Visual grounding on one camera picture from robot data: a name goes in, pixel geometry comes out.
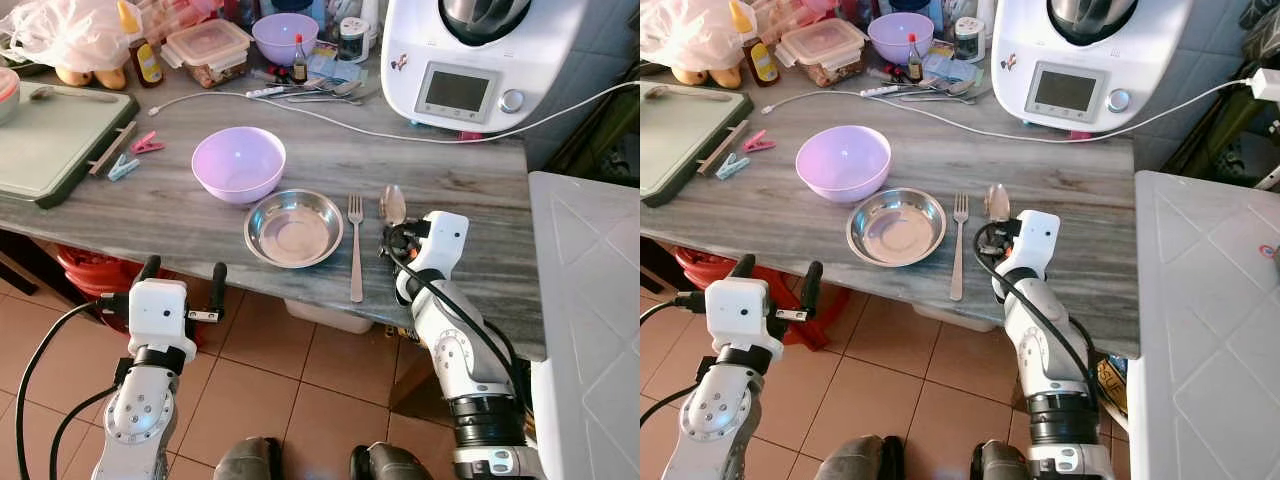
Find stainless steel fork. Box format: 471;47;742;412
949;193;971;302
347;194;365;304

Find red plastic bucket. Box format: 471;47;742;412
671;244;853;353
54;244;151;331

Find white plastic box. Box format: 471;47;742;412
911;302;1002;334
284;297;377;335

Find round stainless steel plate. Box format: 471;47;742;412
244;188;345;269
846;187;947;268

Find large purple plastic bowl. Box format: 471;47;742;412
795;125;892;205
191;126;287;206

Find wooden clothespin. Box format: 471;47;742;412
696;119;749;176
87;120;139;177

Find green cutting board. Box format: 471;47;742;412
640;85;755;209
0;83;141;210

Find grey left robot foot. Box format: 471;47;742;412
815;434;907;480
213;436;285;480

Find grey robot foot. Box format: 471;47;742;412
213;436;285;480
815;434;907;480
349;442;437;480
969;440;1041;480

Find white appliance with embossed top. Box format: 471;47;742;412
1127;169;1280;480
527;171;641;480

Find blue paper packet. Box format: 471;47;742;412
922;53;981;86
307;54;367;87

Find yellow potatoes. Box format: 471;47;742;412
671;64;742;90
54;64;130;92

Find yellow capped squeeze bottle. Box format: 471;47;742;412
116;0;167;90
728;0;782;89

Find white kitchen cooking machine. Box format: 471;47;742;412
381;0;577;135
992;0;1197;135

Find grey right robot foot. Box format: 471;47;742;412
349;442;437;480
969;440;1041;480

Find small purple plastic bowl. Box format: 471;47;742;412
867;11;937;67
251;12;321;68

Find clear lidded food container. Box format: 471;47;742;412
775;17;870;88
161;18;254;90

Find red rimmed bowl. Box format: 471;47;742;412
0;67;22;127

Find translucent pink plastic bag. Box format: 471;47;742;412
0;0;137;74
640;0;747;72

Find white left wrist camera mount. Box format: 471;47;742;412
705;278;787;351
127;279;198;351

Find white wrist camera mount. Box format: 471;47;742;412
397;211;471;306
993;210;1062;301
127;279;198;351
705;278;787;351

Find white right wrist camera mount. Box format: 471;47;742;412
993;210;1062;301
397;211;471;306

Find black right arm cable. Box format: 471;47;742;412
385;240;531;411
975;222;1103;401

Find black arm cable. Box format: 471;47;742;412
385;240;531;411
975;222;1103;401
15;290;133;480
640;290;709;429

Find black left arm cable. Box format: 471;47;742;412
15;290;133;480
640;290;709;429

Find white charging cable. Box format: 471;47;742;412
218;80;641;147
762;76;1257;145

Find spoon with beige handle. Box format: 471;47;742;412
28;84;122;105
645;83;737;102

